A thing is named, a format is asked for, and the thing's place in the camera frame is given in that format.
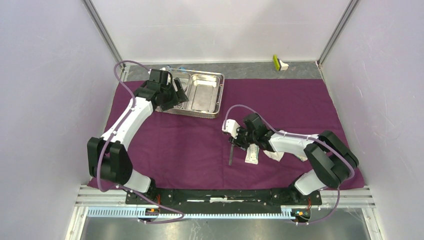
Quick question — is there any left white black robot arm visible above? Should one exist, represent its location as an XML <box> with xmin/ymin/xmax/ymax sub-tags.
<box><xmin>87</xmin><ymin>69</ymin><xmax>189</xmax><ymax>204</ymax></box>

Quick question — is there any purple cable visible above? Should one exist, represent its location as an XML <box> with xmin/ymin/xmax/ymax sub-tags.
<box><xmin>222</xmin><ymin>104</ymin><xmax>356</xmax><ymax>226</ymax></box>
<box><xmin>96</xmin><ymin>60</ymin><xmax>185</xmax><ymax>225</ymax></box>

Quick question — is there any beige gauze roll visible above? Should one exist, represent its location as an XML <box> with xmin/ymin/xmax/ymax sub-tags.
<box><xmin>295</xmin><ymin>154</ymin><xmax>308</xmax><ymax>162</ymax></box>

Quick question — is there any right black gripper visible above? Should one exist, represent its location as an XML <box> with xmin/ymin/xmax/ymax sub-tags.
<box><xmin>228</xmin><ymin>125</ymin><xmax>257</xmax><ymax>151</ymax></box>

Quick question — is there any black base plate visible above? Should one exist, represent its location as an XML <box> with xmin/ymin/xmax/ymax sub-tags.
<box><xmin>125</xmin><ymin>187</ymin><xmax>323</xmax><ymax>215</ymax></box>

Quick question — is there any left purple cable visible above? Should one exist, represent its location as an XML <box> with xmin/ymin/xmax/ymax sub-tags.
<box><xmin>96</xmin><ymin>60</ymin><xmax>185</xmax><ymax>225</ymax></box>

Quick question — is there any white sterile packet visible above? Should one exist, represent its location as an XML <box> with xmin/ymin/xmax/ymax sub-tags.
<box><xmin>244</xmin><ymin>144</ymin><xmax>260</xmax><ymax>165</ymax></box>

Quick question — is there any white gauze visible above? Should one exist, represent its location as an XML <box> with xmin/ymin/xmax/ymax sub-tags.
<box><xmin>263</xmin><ymin>150</ymin><xmax>285</xmax><ymax>162</ymax></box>

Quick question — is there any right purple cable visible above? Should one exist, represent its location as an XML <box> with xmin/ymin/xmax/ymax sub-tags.
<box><xmin>222</xmin><ymin>104</ymin><xmax>356</xmax><ymax>226</ymax></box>

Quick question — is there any steel scalpel handle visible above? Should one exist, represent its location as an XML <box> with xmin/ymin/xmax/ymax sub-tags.
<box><xmin>228</xmin><ymin>144</ymin><xmax>234</xmax><ymax>166</ymax></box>

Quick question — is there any yellow green white object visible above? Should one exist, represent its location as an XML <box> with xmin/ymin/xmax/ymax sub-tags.
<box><xmin>272</xmin><ymin>54</ymin><xmax>289</xmax><ymax>72</ymax></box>

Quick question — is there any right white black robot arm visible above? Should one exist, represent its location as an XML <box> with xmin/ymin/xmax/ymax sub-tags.
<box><xmin>221</xmin><ymin>113</ymin><xmax>359</xmax><ymax>204</ymax></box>

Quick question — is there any aluminium frame rail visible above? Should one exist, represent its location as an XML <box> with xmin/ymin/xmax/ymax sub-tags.
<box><xmin>65</xmin><ymin>185</ymin><xmax>385</xmax><ymax>240</ymax></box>

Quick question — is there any metal instrument tray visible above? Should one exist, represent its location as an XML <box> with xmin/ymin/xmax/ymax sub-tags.
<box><xmin>165</xmin><ymin>68</ymin><xmax>225</xmax><ymax>119</ymax></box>

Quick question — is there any purple cloth wrap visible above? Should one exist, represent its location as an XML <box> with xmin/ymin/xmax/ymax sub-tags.
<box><xmin>88</xmin><ymin>78</ymin><xmax>366</xmax><ymax>190</ymax></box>

